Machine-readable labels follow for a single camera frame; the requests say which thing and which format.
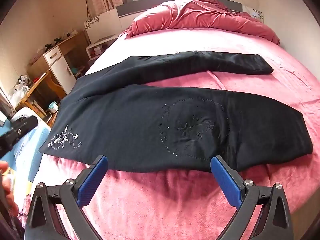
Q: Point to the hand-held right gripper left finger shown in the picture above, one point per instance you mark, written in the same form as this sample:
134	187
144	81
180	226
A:
92	183

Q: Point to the white plastic bag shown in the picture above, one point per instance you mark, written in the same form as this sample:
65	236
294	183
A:
18	92

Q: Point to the blue cloth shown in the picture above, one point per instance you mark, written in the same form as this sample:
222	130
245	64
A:
30	150

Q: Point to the black bag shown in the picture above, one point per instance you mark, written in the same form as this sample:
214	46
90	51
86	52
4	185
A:
20	131

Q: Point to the white bedside shelf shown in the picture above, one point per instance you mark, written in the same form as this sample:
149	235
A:
100	47

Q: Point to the white patterned box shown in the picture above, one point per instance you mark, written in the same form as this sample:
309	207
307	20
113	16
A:
255	12

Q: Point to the white pillow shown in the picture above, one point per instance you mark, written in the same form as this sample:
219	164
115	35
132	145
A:
25	113

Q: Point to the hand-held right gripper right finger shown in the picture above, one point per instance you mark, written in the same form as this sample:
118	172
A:
225	181

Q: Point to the wooden desk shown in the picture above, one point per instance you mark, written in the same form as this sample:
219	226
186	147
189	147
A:
37	86

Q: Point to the wooden cabinet with white drawer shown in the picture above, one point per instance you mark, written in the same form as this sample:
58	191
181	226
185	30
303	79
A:
60	72

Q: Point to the white flower-print box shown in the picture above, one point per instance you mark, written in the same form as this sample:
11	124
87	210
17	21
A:
105	25

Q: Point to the teal cup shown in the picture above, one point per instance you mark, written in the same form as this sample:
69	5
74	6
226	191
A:
53	107

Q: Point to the black embroidered pants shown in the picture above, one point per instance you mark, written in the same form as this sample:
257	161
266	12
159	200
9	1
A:
125	120

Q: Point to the person's left hand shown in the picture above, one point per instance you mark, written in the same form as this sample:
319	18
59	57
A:
8	192

